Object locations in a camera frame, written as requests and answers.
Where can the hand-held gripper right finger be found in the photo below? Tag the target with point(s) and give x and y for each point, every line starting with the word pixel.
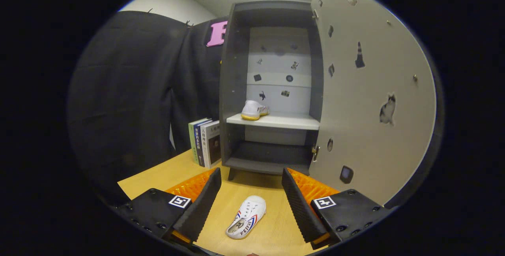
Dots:
pixel 302 208

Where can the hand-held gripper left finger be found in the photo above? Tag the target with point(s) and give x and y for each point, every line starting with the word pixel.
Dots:
pixel 203 204

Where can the white striped shoe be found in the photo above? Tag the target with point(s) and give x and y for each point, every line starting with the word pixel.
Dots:
pixel 246 218
pixel 252 110

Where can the beige shoe cabinet door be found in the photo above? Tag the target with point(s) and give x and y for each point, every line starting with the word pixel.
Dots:
pixel 355 110

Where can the dark blue book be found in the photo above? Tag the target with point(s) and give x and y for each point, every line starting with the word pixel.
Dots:
pixel 198 145

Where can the white and grey book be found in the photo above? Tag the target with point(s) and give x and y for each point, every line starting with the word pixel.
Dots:
pixel 212 145

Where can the green and white book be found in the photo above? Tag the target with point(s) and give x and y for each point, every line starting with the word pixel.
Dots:
pixel 192 139

